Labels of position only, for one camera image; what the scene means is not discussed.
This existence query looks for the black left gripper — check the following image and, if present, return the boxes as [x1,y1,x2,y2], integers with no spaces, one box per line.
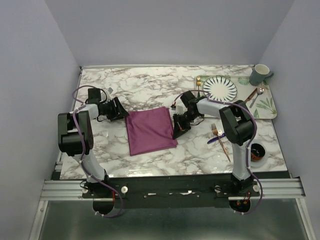
[101,96,129,122]

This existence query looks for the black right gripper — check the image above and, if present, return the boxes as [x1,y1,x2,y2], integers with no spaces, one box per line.
[173,110,199,140]

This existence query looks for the purple satin napkin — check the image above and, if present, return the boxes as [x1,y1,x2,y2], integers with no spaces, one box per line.
[125,106,178,156]

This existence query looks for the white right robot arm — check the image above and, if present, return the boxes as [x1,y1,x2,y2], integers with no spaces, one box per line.
[172,90,257,196]

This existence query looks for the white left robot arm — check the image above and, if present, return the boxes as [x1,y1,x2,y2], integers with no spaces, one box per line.
[57,85,129,198]

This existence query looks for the rose gold fork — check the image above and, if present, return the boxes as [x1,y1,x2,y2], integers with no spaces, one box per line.
[211,123,231,162]

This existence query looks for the gold spoon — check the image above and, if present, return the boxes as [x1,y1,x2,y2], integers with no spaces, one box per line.
[196,76,201,98]

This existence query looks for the striped white blue plate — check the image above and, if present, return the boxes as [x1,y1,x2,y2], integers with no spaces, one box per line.
[202,76,238,102]

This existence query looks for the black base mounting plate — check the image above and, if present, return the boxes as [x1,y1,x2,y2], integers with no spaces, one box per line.
[80,173,260,212]

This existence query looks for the leaf pattern serving tray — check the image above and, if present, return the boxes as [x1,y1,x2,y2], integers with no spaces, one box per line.
[195,75,277,120]

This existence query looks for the silver spoon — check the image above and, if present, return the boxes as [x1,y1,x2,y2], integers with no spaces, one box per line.
[249,87,265,108]

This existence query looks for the grey green mug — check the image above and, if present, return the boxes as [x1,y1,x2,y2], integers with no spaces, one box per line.
[249,64,274,86]

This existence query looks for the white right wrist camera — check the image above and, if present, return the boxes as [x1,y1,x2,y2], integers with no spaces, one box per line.
[175,105,185,115]

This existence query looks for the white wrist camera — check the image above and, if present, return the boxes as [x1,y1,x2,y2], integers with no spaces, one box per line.
[106,87,114,96]
[175,105,185,115]

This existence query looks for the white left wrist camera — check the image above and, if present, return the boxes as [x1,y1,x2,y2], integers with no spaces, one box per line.
[106,87,114,96]

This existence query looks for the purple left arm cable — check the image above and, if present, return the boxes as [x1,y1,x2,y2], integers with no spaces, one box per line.
[71,86,125,219]

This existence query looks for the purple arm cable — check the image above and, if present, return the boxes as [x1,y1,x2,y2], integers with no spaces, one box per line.
[71,86,125,219]
[170,91,265,215]

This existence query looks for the purple handled knife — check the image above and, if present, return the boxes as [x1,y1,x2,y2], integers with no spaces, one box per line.
[207,131,226,145]

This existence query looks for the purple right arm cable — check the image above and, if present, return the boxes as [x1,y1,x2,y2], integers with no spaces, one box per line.
[170,91,265,215]

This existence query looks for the brown handled knife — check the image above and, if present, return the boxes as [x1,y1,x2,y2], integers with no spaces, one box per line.
[244,88,257,103]

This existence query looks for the round table cable hole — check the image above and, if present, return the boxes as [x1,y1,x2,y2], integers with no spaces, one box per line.
[250,142,269,168]

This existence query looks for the aluminium frame rail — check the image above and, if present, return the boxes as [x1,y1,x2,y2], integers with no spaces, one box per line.
[40,176,306,201]

